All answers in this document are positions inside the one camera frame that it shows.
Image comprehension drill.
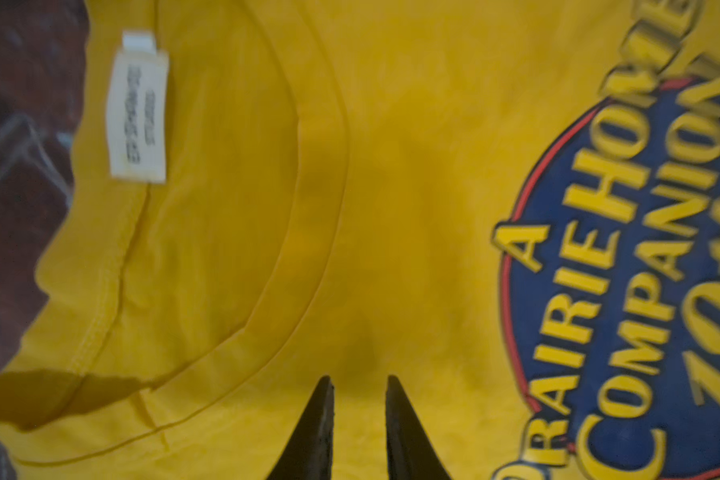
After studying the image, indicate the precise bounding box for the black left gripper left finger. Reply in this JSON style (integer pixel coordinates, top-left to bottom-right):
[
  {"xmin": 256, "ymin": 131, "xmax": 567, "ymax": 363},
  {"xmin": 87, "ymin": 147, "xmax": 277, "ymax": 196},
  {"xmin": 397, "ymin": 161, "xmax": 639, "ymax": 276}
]
[{"xmin": 267, "ymin": 376, "xmax": 335, "ymax": 480}]

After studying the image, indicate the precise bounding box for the yellow printed t-shirt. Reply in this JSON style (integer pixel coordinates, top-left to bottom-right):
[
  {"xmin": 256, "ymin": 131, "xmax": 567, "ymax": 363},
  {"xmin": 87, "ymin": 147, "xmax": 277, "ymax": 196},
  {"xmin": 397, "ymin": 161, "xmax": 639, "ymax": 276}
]
[{"xmin": 0, "ymin": 1, "xmax": 720, "ymax": 479}]

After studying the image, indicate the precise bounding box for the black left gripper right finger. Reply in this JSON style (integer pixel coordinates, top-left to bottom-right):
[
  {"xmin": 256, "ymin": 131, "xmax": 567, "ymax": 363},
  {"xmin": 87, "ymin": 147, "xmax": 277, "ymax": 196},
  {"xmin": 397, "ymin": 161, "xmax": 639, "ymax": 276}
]
[{"xmin": 385, "ymin": 375, "xmax": 450, "ymax": 480}]

